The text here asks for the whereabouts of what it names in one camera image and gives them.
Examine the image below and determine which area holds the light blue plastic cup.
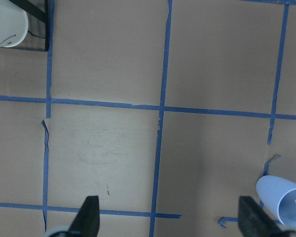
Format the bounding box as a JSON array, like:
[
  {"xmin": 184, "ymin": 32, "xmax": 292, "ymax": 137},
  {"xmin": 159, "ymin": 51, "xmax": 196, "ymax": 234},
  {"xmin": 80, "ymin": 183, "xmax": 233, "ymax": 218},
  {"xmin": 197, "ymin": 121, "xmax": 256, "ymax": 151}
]
[{"xmin": 256, "ymin": 175, "xmax": 296, "ymax": 228}]

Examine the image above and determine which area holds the upper white mug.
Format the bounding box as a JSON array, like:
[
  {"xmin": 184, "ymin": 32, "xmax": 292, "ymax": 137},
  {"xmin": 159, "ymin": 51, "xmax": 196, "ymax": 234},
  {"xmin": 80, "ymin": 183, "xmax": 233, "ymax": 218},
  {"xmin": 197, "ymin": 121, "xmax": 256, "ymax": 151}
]
[{"xmin": 0, "ymin": 0, "xmax": 29, "ymax": 47}]

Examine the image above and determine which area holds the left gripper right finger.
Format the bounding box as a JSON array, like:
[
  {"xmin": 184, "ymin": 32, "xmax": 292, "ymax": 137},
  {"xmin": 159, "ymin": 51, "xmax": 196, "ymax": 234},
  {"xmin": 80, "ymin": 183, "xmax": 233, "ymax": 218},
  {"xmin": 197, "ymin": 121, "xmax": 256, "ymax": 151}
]
[{"xmin": 238, "ymin": 196, "xmax": 282, "ymax": 237}]

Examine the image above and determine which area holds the black wire mug rack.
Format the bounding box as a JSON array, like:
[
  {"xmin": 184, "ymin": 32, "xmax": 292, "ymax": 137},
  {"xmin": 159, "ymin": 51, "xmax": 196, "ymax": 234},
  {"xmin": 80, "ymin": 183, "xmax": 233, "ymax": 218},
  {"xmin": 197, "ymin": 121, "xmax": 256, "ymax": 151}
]
[{"xmin": 11, "ymin": 0, "xmax": 51, "ymax": 52}]

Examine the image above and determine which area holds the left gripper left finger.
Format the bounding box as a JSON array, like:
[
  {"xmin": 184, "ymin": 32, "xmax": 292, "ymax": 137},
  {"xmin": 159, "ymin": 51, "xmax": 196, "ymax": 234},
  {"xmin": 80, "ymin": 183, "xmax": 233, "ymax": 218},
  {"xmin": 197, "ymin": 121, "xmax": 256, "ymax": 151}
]
[{"xmin": 67, "ymin": 196, "xmax": 100, "ymax": 237}]

